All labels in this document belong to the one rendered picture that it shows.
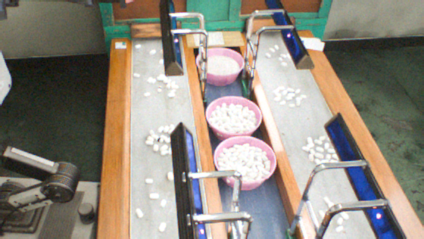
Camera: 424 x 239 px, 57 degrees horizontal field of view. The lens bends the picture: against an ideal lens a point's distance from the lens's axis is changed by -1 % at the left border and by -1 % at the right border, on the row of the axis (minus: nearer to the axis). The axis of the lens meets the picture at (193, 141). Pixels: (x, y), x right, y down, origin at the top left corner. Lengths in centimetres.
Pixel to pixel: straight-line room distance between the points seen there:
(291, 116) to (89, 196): 105
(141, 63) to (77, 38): 131
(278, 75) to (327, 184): 75
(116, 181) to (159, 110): 48
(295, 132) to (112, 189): 88
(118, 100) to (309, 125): 93
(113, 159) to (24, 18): 200
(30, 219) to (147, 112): 73
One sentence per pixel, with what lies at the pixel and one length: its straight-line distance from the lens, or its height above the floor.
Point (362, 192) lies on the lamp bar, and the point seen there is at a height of 107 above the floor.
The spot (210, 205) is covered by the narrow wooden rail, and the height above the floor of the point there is 76.
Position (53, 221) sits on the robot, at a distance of 196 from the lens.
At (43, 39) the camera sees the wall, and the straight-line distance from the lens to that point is 356.
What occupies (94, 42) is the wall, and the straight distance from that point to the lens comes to 351.
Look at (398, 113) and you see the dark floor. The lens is 347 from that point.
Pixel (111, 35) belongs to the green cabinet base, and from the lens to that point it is 248.
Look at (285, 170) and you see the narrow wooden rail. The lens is 171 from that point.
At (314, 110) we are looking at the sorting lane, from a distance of 206.
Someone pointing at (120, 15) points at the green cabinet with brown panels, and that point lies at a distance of 242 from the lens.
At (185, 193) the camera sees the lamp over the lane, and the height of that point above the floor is 110.
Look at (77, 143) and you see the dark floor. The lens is 292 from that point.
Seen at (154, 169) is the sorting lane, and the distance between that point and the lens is 170.
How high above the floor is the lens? 204
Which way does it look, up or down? 46 degrees down
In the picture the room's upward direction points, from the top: 1 degrees clockwise
